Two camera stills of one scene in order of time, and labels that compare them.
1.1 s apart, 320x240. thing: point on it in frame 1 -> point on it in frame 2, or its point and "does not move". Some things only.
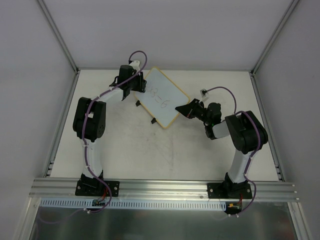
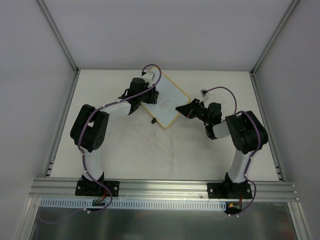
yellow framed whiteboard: x=162 y=96 does not move
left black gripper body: x=140 y=85 -> x=152 y=94
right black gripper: x=192 y=110 does not move
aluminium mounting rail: x=63 y=188 does not move
